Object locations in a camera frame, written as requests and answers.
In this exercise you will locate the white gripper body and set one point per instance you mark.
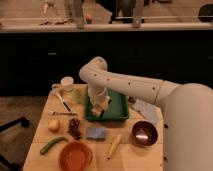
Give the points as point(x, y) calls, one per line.
point(99, 108)

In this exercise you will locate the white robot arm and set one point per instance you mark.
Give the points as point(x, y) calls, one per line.
point(187, 111)

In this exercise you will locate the green plastic tray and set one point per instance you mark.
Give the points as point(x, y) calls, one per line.
point(117, 110)

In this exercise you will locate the small metal cup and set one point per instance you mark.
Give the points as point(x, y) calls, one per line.
point(131, 99)

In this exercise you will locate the blue sponge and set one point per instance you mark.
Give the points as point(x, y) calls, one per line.
point(97, 133)

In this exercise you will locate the bunch of dark grapes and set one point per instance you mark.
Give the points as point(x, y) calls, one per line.
point(73, 128)

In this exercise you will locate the white mug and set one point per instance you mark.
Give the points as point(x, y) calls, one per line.
point(65, 85)

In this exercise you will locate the blue grey cloth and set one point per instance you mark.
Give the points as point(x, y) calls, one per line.
point(148, 111)

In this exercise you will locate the dark purple bowl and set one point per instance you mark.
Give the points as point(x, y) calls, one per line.
point(144, 133)

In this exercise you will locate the orange bowl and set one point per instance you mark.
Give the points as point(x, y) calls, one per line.
point(75, 156)

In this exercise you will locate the green cucumber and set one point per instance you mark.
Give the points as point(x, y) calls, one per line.
point(51, 143)

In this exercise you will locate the orange ball on counter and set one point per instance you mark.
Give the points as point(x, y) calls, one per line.
point(88, 18)

